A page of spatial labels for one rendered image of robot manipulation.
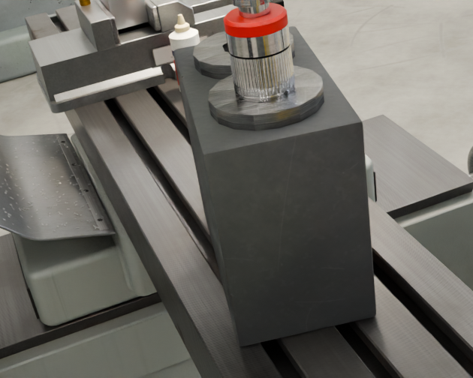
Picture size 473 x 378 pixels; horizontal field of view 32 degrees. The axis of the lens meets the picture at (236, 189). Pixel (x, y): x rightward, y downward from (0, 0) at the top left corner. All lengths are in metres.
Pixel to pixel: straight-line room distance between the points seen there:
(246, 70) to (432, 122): 2.44
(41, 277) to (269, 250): 0.47
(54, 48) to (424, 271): 0.68
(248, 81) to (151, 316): 0.56
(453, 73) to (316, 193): 2.80
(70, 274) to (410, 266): 0.46
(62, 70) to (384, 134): 0.55
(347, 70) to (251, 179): 2.90
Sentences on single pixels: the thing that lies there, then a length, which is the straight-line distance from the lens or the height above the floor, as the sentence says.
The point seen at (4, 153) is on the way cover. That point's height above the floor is 0.90.
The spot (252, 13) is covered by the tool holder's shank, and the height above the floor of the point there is 1.21.
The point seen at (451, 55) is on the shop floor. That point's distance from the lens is 3.57.
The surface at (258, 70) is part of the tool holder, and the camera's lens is 0.60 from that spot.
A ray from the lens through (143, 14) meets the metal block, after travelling 1.20.
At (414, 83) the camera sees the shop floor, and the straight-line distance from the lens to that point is 3.33.
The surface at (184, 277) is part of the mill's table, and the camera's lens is 0.78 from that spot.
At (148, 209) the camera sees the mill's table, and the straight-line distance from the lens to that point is 0.89.
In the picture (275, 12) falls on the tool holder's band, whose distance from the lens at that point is 0.61.
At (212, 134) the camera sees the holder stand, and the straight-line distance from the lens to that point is 0.61.
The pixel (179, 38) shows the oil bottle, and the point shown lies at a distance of 1.11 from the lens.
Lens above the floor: 1.40
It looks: 31 degrees down
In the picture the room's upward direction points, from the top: 10 degrees counter-clockwise
